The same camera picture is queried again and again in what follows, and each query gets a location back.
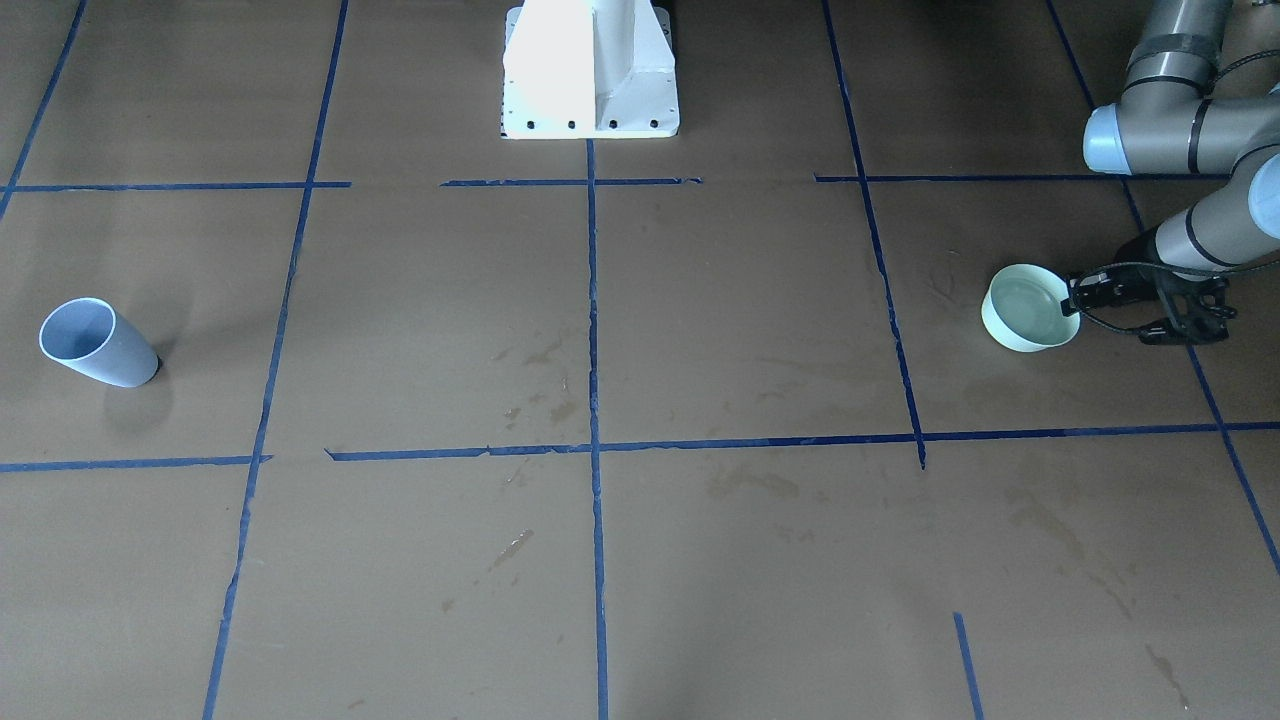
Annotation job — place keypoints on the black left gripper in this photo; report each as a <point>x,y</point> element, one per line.
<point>1132,283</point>

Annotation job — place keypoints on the mint green bowl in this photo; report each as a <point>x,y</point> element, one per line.
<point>1022,309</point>

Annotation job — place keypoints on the light blue plastic cup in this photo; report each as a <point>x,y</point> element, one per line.
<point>92,338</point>

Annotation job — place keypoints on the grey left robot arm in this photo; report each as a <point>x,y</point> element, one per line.
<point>1169,122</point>

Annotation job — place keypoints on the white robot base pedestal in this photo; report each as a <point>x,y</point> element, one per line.
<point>589,69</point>

